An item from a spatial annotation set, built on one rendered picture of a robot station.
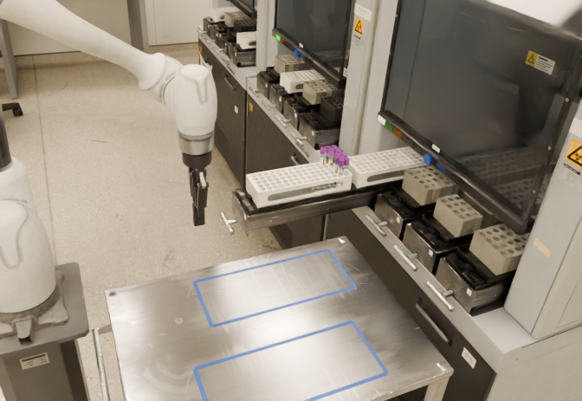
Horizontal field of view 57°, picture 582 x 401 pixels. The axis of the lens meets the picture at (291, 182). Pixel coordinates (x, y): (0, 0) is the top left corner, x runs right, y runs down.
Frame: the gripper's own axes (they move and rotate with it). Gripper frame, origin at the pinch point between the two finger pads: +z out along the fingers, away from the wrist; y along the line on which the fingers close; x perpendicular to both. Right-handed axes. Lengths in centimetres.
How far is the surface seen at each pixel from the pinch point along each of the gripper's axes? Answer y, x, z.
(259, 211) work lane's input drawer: -5.7, -15.5, -1.0
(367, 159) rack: 3, -54, -6
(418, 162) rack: -5, -68, -7
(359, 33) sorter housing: 27, -61, -38
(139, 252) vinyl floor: 87, 7, 80
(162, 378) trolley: -51, 21, -2
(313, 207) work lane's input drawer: -6.7, -31.6, 0.4
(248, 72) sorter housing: 112, -55, 6
